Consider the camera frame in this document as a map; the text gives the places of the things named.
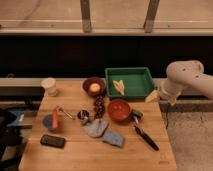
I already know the yellow banana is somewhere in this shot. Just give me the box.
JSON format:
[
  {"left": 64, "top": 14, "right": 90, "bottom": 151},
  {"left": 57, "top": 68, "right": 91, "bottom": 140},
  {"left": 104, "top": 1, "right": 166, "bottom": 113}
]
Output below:
[{"left": 113, "top": 80, "right": 125, "bottom": 96}]

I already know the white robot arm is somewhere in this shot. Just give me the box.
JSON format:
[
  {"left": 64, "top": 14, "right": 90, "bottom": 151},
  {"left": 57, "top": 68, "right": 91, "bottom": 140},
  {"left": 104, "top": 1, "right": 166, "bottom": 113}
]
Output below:
[{"left": 145, "top": 60, "right": 213, "bottom": 105}]

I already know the red bowl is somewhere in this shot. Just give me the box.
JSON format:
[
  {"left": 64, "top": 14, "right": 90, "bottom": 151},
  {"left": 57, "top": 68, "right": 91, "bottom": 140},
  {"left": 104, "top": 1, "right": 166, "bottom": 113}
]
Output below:
[{"left": 107, "top": 99, "right": 131, "bottom": 122}]

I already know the dark maroon bowl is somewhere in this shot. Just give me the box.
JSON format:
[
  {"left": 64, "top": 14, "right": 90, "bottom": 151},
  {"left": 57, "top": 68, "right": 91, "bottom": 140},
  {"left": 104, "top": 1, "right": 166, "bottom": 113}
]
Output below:
[{"left": 82, "top": 77, "right": 106, "bottom": 97}]

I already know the green plastic tray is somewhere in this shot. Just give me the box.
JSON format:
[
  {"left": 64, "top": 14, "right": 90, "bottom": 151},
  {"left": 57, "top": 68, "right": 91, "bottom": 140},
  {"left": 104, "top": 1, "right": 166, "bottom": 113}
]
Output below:
[{"left": 105, "top": 67, "right": 155, "bottom": 100}]

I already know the bunch of dark grapes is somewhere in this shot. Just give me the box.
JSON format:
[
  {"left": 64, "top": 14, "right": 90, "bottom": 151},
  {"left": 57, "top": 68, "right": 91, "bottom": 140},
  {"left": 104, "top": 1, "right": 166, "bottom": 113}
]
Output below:
[{"left": 94, "top": 96, "right": 105, "bottom": 118}]

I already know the blue sponge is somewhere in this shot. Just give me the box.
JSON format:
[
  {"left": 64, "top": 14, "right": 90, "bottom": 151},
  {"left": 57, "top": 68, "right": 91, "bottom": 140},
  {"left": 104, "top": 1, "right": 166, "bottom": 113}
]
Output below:
[{"left": 103, "top": 131, "right": 124, "bottom": 148}]

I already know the yellow round fruit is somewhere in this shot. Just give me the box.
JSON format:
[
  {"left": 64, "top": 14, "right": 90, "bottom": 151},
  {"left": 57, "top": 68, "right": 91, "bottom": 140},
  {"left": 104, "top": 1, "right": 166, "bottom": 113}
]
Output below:
[{"left": 89, "top": 83, "right": 101, "bottom": 93}]

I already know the grey cloth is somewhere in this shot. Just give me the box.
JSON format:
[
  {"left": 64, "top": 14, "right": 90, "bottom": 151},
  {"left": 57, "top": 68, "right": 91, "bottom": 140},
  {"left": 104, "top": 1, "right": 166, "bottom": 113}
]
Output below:
[{"left": 84, "top": 118, "right": 109, "bottom": 138}]

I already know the small dark metal cup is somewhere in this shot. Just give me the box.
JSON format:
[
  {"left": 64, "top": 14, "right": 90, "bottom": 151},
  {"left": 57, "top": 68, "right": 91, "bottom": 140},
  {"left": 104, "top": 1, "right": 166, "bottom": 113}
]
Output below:
[{"left": 77, "top": 110, "right": 89, "bottom": 125}]

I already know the orange carrot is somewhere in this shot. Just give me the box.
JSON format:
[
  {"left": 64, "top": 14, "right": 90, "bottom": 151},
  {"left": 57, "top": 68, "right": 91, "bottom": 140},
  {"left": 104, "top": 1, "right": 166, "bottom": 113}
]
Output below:
[{"left": 52, "top": 109, "right": 58, "bottom": 129}]

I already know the white paper cup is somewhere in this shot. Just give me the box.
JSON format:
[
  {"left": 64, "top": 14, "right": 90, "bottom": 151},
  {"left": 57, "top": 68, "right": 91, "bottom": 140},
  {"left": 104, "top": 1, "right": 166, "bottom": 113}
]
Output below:
[{"left": 41, "top": 78, "right": 57, "bottom": 97}]

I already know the black smartphone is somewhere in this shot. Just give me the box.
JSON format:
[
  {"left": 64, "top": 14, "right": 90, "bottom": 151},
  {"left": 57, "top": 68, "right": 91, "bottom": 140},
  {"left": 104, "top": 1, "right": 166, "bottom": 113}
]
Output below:
[{"left": 40, "top": 135, "right": 66, "bottom": 148}]

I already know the black chair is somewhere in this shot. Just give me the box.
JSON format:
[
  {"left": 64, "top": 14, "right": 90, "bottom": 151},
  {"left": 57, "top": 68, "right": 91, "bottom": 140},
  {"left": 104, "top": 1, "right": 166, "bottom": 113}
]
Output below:
[{"left": 0, "top": 108, "right": 23, "bottom": 171}]

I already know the black handled utensil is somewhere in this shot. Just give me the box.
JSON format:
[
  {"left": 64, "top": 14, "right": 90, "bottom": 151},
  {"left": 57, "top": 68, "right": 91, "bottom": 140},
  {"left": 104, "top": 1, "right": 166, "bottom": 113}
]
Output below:
[{"left": 134, "top": 125, "right": 159, "bottom": 151}]

